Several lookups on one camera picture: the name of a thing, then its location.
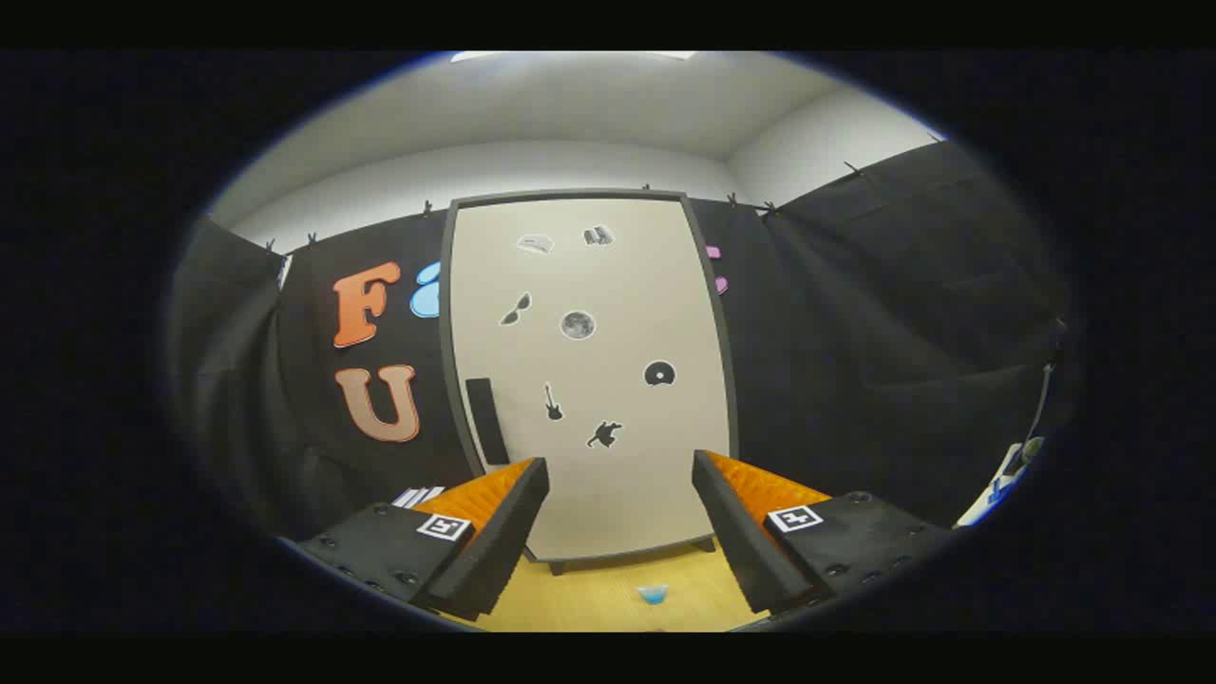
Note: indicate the black backdrop cloth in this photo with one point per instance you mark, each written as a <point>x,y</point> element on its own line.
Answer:
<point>855,332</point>

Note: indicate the beige cabinet door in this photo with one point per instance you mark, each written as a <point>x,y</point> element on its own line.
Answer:
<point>608,475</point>

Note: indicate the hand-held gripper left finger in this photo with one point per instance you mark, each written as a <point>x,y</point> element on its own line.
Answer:
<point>494,551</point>

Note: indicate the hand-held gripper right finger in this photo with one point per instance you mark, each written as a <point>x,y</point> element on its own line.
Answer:
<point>750,551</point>

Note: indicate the white blue cosmetic tube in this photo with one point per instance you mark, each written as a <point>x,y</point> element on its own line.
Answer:
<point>653,594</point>

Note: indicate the white spine book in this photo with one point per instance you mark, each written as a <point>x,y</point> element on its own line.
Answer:
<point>416,496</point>
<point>401,498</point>

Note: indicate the dark grey cabinet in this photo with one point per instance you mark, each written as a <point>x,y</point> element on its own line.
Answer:
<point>570,194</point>

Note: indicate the white blue object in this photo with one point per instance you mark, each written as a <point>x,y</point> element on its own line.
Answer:
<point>997,484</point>

